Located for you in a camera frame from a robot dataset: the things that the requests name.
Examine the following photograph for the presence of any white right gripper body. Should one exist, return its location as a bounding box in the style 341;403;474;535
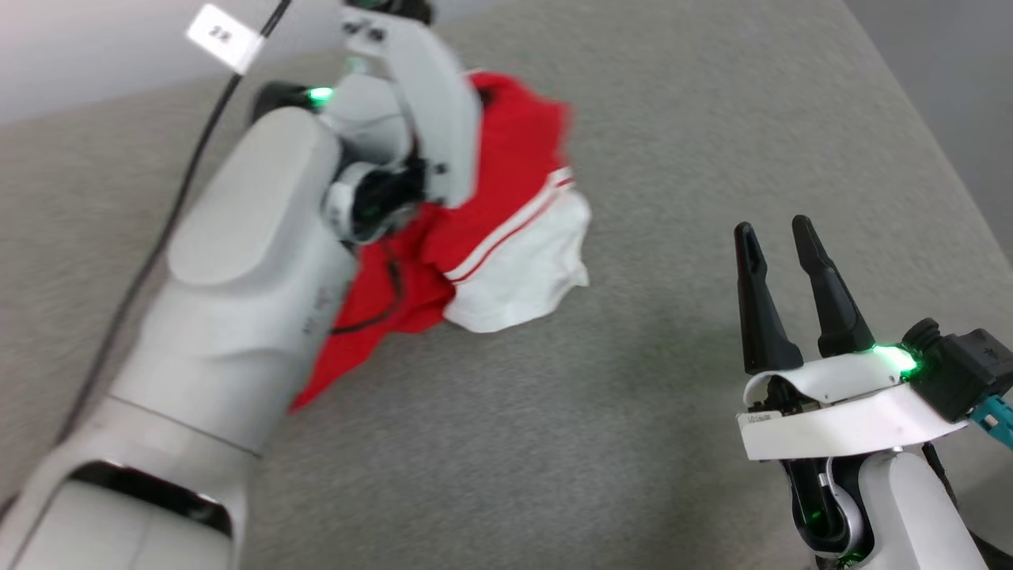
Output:
736;345;969;462

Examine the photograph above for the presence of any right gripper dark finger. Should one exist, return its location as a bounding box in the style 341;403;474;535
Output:
791;214;876;359
733;222;805;375

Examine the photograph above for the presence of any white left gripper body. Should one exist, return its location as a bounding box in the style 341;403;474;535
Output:
340;2;482;211

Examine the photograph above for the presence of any red and white garment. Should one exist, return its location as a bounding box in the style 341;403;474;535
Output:
289;70;593;412

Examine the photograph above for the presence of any grey fabric sofa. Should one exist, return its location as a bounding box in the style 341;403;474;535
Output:
0;0;1013;570

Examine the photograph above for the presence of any teal right camera connector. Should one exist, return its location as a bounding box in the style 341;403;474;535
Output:
969;394;1013;435

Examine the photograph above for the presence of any thin black looped cable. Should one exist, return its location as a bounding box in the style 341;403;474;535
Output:
329;237;407;336

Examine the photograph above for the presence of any white cable label tag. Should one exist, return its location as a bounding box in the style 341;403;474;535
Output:
185;3;264;77

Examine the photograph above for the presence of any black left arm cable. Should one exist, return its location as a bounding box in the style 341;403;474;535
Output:
51;0;295;448

